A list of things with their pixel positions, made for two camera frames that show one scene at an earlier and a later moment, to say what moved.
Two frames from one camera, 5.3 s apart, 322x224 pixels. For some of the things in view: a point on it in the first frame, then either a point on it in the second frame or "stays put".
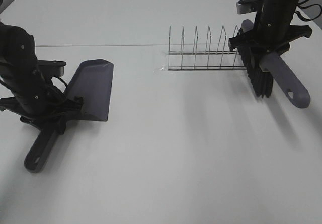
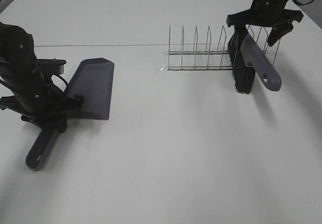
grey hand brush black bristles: [262, 67] -> [255, 59]
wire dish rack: [220, 60] stays put
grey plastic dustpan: [91, 81] stays put
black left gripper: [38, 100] stays put
